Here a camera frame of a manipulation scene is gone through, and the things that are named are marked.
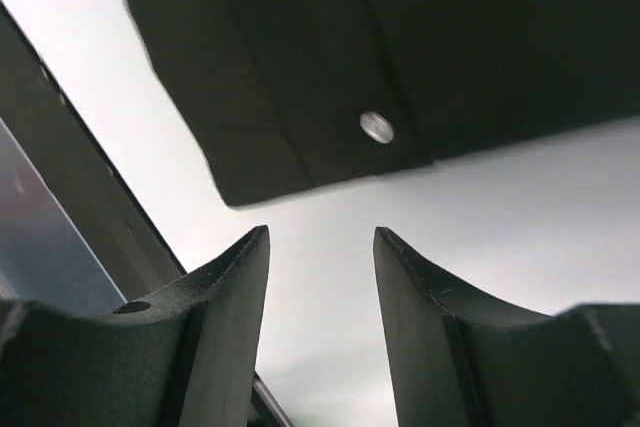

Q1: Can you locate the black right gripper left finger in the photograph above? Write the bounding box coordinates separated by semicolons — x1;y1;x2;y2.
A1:
1;226;270;426

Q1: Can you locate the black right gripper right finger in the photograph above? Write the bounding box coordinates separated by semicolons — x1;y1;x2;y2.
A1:
373;227;639;426

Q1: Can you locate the black long sleeve shirt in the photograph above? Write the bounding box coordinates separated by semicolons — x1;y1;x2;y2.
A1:
125;0;639;207

